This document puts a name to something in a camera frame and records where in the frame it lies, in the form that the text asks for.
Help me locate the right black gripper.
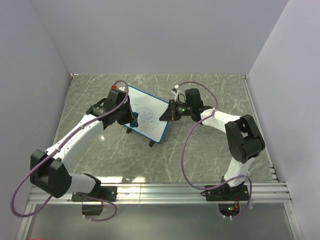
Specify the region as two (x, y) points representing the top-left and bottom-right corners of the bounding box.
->
(160, 100), (193, 122)

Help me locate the blue heart-shaped eraser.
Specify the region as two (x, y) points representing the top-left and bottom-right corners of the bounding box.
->
(129, 112), (139, 128)

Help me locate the blue-framed whiteboard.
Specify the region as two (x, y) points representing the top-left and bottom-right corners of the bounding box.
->
(125, 85), (169, 143)

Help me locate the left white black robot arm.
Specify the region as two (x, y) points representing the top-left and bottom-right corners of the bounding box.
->
(29, 98), (137, 201)

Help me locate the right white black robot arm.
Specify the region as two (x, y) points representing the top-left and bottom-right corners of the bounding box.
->
(159, 99), (266, 200)

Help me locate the right black whiteboard foot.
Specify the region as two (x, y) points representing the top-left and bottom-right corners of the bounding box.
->
(149, 140), (155, 147)

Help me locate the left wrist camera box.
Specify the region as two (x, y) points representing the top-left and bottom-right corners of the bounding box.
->
(106, 85), (126, 106)

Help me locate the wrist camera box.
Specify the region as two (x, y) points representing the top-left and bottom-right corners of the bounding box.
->
(106, 85), (126, 106)
(184, 88), (204, 109)

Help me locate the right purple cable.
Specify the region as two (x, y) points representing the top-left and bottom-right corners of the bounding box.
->
(172, 81), (252, 220)

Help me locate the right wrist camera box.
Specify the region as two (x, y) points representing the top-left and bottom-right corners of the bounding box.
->
(184, 88), (204, 109)

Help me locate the aluminium mounting rail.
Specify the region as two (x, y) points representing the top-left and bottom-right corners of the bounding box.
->
(27, 182), (292, 205)

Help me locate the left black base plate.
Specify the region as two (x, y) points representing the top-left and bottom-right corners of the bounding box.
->
(71, 186), (118, 202)

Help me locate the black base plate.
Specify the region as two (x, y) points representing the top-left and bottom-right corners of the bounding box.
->
(71, 186), (118, 202)
(201, 182), (250, 202)

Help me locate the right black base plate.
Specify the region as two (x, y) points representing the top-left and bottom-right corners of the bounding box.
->
(201, 182), (250, 202)

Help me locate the right side aluminium rail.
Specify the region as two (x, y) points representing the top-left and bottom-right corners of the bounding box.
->
(241, 74), (280, 182)

